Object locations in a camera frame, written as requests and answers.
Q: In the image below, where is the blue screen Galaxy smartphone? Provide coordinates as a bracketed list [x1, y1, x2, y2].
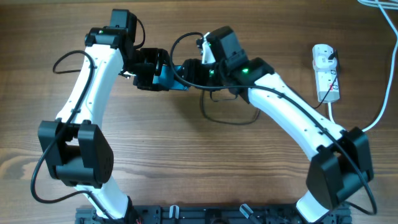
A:
[152, 65, 189, 91]

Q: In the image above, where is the black USB charging cable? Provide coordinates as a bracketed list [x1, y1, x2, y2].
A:
[200, 50, 340, 126]

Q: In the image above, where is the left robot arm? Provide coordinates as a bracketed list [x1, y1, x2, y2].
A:
[38, 9, 176, 223]

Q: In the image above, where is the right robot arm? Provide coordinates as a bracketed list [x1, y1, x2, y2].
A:
[174, 26, 374, 223]

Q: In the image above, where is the white USB plug adapter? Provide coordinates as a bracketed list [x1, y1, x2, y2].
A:
[312, 52, 337, 72]

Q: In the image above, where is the white power strip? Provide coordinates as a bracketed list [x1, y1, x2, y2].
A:
[312, 44, 340, 103]

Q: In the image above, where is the black left camera cable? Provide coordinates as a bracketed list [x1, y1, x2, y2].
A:
[30, 50, 109, 222]

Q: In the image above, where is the black camera cable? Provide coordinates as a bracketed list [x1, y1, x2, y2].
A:
[169, 32, 378, 216]
[30, 50, 109, 222]

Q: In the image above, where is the white power strip cord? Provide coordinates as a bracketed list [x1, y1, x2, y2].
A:
[327, 0, 398, 133]

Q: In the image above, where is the black right camera cable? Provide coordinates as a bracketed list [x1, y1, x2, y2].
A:
[169, 32, 378, 216]

